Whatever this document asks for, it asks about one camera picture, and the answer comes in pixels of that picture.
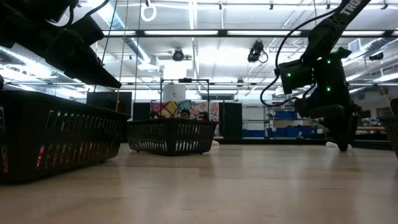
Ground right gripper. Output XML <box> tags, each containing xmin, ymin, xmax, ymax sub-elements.
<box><xmin>294</xmin><ymin>46</ymin><xmax>361</xmax><ymax>153</ymax></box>

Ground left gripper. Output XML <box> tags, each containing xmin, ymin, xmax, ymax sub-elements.
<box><xmin>0</xmin><ymin>12</ymin><xmax>123</xmax><ymax>90</ymax></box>

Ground black slotted plastic basket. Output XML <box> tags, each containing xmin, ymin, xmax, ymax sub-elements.
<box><xmin>0</xmin><ymin>89</ymin><xmax>131</xmax><ymax>185</ymax></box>
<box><xmin>126</xmin><ymin>117</ymin><xmax>218</xmax><ymax>157</ymax></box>

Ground black monitor screen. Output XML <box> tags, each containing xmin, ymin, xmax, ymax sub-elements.
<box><xmin>86</xmin><ymin>91</ymin><xmax>133</xmax><ymax>116</ymax></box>

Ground black upright panel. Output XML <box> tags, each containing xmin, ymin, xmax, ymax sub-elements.
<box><xmin>218</xmin><ymin>101</ymin><xmax>243</xmax><ymax>139</ymax></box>
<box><xmin>132</xmin><ymin>101</ymin><xmax>152</xmax><ymax>121</ymax></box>

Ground shelf with blue bins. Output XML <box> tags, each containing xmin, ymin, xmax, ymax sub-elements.
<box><xmin>242</xmin><ymin>108</ymin><xmax>315</xmax><ymax>139</ymax></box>

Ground white cylinder tank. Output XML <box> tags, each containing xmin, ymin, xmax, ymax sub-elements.
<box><xmin>162</xmin><ymin>83</ymin><xmax>187</xmax><ymax>102</ymax></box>

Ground colourful items in basket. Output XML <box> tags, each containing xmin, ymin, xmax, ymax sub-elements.
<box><xmin>150</xmin><ymin>99</ymin><xmax>220</xmax><ymax>122</ymax></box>

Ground round black ceiling fixture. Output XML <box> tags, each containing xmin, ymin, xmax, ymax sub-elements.
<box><xmin>172</xmin><ymin>48</ymin><xmax>185</xmax><ymax>62</ymax></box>

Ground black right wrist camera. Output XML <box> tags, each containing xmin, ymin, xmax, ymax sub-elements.
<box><xmin>277</xmin><ymin>58</ymin><xmax>315</xmax><ymax>95</ymax></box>

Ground white hanging ring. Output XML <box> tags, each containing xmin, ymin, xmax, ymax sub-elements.
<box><xmin>140</xmin><ymin>1</ymin><xmax>158</xmax><ymax>22</ymax></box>

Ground black metal rack frame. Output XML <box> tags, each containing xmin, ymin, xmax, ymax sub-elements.
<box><xmin>160</xmin><ymin>77</ymin><xmax>211</xmax><ymax>122</ymax></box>

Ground black ceiling camera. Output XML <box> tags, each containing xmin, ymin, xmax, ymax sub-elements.
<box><xmin>247</xmin><ymin>39</ymin><xmax>269</xmax><ymax>63</ymax></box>

